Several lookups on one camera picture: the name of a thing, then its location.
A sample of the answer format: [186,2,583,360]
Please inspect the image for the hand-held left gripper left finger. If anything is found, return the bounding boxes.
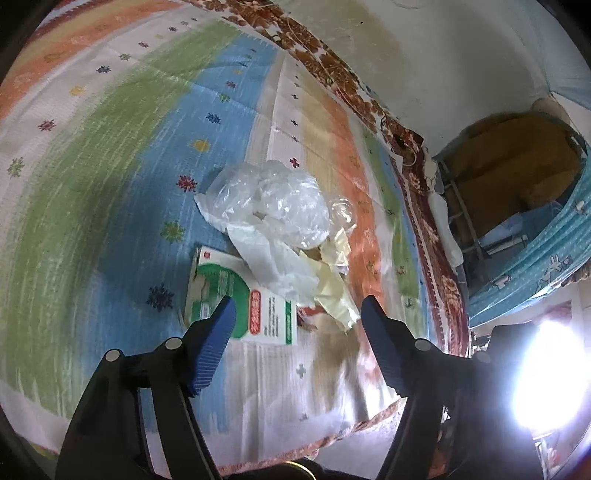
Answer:
[54,295,238,480]

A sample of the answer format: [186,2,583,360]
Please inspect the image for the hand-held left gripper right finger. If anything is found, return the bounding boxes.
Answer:
[360,295,546,480]

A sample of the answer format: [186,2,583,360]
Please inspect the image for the green and white medicine box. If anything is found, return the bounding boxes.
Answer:
[184,247,298,347]

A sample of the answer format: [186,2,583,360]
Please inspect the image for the white tissue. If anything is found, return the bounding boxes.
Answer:
[226,224,324,305]

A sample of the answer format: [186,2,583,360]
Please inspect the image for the clear plastic bag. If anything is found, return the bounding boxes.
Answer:
[194,161,331,245]

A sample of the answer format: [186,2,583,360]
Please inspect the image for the white cloth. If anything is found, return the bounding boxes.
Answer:
[427,191,465,268]

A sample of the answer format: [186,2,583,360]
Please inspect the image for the clear plastic cup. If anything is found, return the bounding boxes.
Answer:
[329,196,358,229]

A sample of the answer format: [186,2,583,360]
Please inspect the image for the metal rack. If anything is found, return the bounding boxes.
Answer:
[434,157,532,287]

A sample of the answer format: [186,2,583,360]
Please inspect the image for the teal rabbit print curtain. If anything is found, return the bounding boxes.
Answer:
[468,0,591,329]

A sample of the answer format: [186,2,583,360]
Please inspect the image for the striped pastel mat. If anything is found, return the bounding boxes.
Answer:
[0,0,430,467]

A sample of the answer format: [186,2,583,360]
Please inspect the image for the brown hanging garment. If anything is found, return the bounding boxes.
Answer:
[443,113,583,236]

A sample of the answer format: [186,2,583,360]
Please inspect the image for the brown floral blanket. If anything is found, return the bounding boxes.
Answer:
[203,0,472,467]

